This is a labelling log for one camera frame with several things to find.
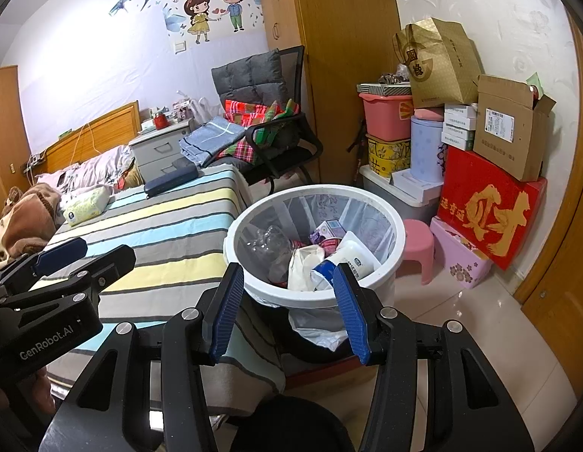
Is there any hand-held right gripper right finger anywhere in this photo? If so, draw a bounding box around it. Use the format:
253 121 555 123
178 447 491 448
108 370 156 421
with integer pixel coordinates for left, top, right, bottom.
333 261 537 452

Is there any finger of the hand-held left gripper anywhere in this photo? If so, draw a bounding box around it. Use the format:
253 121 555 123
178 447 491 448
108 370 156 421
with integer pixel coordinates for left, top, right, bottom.
28 245 137 302
0 238 88 302

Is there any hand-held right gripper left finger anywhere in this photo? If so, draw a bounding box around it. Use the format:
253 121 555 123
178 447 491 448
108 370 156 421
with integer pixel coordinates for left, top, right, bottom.
40 261 245 452

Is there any white trash bin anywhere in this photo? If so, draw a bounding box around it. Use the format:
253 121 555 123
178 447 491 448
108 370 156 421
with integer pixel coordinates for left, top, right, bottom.
223 185 405 312

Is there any white blue paper cup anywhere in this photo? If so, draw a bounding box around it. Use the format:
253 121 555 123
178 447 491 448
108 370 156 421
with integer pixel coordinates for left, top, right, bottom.
310 240 382 293

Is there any clear plastic bottle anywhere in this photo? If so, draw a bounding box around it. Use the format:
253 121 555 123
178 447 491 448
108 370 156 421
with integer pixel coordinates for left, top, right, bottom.
247 226 297 283

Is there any purple milk carton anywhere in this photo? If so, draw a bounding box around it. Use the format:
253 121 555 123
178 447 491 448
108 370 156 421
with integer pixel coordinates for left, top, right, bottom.
309 220 346 246

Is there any clear bin liner bag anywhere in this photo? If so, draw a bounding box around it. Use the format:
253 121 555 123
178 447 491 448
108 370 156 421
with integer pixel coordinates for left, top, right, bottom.
237 193 398 351

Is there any person's left hand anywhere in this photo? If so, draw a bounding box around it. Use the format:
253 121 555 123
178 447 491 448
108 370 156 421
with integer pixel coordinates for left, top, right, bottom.
0 370 57 434

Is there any brown plush blanket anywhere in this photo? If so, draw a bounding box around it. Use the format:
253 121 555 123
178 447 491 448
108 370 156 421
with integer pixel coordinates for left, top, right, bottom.
0 183 66 271

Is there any green tissue pack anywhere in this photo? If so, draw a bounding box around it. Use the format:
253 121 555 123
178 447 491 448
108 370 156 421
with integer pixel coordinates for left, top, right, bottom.
62 185 111 224

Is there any mustard red pillow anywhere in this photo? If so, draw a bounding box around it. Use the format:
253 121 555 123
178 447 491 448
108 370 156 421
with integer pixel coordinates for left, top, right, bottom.
117 165 144 189

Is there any lilac duvet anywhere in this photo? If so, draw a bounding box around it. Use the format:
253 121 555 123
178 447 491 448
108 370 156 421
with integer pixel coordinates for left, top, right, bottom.
35 145 134 194

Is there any pink plastic stool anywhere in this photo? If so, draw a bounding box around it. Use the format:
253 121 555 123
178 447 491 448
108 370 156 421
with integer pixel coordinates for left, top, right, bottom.
396 219 436 286

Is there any navy glasses case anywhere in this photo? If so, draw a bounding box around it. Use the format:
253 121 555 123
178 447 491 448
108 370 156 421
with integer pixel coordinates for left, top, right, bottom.
144 165 199 197

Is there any pink floral box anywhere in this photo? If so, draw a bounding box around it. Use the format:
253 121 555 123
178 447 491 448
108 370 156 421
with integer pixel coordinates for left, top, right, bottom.
429 217 494 291

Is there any grey storage box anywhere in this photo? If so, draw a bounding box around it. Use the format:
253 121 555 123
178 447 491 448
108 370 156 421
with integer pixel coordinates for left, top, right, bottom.
359 165 443 221

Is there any grey nightstand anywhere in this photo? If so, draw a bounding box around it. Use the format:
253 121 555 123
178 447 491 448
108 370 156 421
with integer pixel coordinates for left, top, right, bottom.
130 118 195 182

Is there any wooden headboard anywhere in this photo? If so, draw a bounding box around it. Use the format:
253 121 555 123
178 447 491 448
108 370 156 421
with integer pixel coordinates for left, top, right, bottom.
25 100 142 175

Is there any white flat box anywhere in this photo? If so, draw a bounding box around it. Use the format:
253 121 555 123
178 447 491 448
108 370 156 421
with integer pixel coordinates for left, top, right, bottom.
390 169 444 201

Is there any wooden cabinet with star decals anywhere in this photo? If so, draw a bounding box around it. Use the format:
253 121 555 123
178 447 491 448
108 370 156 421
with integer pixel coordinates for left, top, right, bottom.
0 66 29 189

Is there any yellow patterned box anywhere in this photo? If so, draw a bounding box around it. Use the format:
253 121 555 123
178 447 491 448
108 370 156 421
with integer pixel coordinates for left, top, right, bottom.
365 134 412 177

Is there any dark walking stick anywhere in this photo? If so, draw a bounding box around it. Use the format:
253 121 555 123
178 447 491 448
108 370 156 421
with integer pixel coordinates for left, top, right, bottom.
346 118 368 186

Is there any folded blue checked cloth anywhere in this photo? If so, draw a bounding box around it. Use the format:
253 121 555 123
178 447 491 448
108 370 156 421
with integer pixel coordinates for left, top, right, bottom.
179 116 245 165

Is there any black chair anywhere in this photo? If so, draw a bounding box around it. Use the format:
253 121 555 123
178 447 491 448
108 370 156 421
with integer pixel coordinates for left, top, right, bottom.
242 46 323 194

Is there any light blue cylinder container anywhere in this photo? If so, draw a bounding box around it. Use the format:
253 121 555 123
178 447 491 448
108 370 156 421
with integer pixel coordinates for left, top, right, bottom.
409 115 447 183

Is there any white plastic bag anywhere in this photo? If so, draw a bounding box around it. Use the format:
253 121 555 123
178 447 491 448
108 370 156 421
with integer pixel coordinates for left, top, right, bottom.
192 96 221 125

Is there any red gift box gold character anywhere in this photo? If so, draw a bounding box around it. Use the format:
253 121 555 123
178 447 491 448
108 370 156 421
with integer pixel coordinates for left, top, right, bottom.
436 146 548 271

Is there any pink storage bin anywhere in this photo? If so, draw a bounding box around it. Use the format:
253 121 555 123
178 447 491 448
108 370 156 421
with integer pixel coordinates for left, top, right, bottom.
359 93 415 143

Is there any red plaid blanket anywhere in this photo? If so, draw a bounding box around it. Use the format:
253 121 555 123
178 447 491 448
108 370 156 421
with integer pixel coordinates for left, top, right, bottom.
204 99 299 168

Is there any wooden door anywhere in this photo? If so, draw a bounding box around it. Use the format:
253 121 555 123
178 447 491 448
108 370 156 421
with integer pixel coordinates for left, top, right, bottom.
513 23 583 387

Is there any cardboard box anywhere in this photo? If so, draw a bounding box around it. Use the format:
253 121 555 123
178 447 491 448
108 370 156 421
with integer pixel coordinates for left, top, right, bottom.
473 74 557 183

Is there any flat patterned box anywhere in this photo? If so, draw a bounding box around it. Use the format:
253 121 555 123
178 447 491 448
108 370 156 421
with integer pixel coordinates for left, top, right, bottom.
356 82 412 98

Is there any grey quilted cushion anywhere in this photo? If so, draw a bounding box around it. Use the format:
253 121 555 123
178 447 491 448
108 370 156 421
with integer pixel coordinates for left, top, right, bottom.
211 48 287 104

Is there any tall wooden wardrobe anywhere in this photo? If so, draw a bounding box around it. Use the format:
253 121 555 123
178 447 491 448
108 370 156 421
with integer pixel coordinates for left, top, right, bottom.
256 0 403 184

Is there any gold paper gift bag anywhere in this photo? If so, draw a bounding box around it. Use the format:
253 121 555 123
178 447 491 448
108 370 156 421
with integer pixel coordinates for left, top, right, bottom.
392 17 484 109

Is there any cartoon couple wall sticker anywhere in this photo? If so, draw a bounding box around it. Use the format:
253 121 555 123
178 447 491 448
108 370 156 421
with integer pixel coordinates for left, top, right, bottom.
108 0 259 45

